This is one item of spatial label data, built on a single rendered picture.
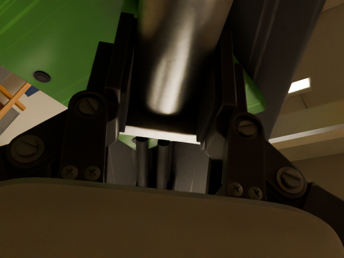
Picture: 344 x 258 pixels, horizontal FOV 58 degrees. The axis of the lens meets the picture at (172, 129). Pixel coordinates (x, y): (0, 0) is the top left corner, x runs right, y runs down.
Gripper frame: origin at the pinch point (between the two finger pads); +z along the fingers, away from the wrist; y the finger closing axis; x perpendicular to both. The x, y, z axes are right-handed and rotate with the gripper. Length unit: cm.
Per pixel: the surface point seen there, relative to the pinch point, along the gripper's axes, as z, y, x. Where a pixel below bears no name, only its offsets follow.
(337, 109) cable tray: 163, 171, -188
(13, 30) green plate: 4.2, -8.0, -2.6
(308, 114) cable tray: 166, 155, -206
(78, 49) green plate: 4.2, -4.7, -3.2
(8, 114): 275, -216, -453
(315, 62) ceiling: 411, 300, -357
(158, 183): 1.9, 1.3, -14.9
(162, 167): 2.3, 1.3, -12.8
